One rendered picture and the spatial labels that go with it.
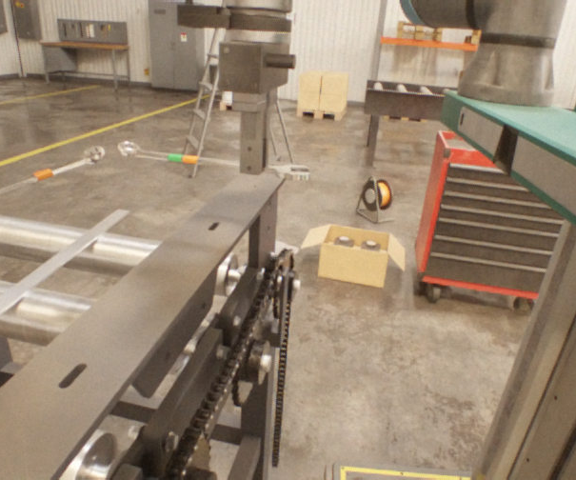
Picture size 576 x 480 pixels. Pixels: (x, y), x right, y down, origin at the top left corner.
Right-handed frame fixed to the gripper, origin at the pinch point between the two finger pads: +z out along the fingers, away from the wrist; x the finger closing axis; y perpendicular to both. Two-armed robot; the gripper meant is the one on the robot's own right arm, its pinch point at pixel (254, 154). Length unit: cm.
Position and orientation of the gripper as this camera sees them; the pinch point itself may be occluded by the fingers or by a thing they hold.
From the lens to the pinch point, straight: 57.5
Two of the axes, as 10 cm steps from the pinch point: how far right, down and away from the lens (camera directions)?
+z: -0.6, 9.0, 4.3
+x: 2.1, -4.0, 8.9
